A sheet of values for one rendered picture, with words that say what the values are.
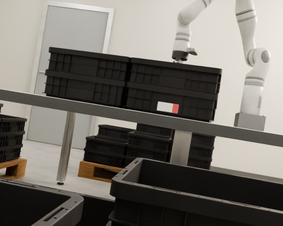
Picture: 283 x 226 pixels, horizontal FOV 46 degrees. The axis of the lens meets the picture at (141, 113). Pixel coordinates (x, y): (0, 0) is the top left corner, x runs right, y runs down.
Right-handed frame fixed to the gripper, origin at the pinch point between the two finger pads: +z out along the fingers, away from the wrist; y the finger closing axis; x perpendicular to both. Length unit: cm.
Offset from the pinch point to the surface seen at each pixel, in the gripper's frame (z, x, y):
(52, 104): 18, -33, 46
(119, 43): -78, -154, -304
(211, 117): 13.3, 19.2, 8.3
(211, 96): 4.5, 17.9, 9.9
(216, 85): -0.1, 19.0, 8.5
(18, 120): 39, -137, -79
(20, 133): 50, -138, -86
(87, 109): 18, -20, 44
